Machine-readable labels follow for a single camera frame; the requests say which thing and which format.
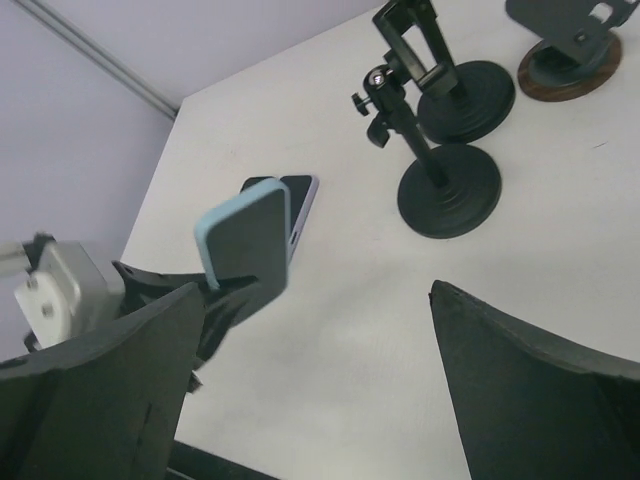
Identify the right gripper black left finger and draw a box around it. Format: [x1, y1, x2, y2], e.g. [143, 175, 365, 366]
[1, 284, 204, 479]

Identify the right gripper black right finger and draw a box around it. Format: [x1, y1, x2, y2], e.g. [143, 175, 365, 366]
[429, 281, 639, 479]

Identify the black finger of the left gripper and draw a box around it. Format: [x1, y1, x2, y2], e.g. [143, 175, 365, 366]
[197, 273, 288, 369]

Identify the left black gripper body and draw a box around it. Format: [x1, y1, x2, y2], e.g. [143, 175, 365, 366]
[22, 259, 211, 391]

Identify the light blue case smartphone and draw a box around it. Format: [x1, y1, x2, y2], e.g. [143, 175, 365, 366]
[194, 178, 290, 296]

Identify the black smartphone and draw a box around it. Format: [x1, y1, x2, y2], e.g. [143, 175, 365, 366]
[239, 176, 281, 201]

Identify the lavender case smartphone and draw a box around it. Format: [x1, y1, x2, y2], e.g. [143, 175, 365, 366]
[280, 175, 319, 260]

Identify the black round-base phone stand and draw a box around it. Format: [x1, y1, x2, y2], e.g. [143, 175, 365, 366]
[372, 1, 516, 144]

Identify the brown-base black phone stand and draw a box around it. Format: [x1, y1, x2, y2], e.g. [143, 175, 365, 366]
[505, 0, 639, 103]

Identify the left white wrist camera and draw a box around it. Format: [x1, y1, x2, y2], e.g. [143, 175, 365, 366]
[1, 233, 125, 352]

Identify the left aluminium frame post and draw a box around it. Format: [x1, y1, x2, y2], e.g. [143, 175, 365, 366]
[13, 0, 180, 121]

